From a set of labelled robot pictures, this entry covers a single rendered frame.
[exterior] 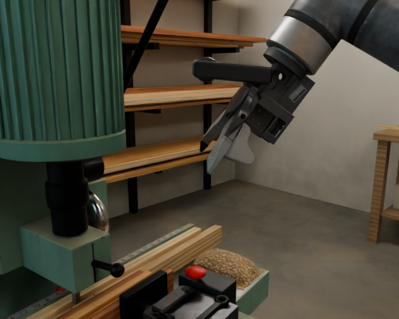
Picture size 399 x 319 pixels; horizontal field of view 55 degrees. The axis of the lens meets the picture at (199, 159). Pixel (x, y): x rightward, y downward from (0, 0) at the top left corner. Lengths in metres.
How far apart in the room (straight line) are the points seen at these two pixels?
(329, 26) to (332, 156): 3.40
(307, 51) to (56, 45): 0.33
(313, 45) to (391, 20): 0.10
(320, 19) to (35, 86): 0.38
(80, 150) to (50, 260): 0.20
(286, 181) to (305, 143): 0.49
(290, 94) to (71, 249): 0.38
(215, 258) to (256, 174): 3.70
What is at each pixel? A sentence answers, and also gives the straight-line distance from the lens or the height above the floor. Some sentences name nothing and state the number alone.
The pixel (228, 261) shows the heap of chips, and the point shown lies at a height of 0.93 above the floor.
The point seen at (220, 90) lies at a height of 1.11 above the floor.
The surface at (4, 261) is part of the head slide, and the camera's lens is 0.68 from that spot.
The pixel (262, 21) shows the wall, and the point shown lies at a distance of 4.35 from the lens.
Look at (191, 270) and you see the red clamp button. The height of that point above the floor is 1.02.
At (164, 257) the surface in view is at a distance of 0.80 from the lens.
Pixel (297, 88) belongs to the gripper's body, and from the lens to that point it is 0.60.
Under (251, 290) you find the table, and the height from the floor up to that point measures 0.89.
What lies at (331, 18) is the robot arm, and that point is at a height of 1.38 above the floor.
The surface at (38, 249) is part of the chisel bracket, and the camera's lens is 0.64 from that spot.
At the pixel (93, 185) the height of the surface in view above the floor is 1.08.
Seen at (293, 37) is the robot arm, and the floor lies 1.35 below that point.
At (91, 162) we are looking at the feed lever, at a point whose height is 1.14.
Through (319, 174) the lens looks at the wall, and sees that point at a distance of 4.06.
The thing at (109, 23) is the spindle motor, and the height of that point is 1.37.
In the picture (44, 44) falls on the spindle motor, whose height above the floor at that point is 1.34.
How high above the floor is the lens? 1.31
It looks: 13 degrees down
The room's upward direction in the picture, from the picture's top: straight up
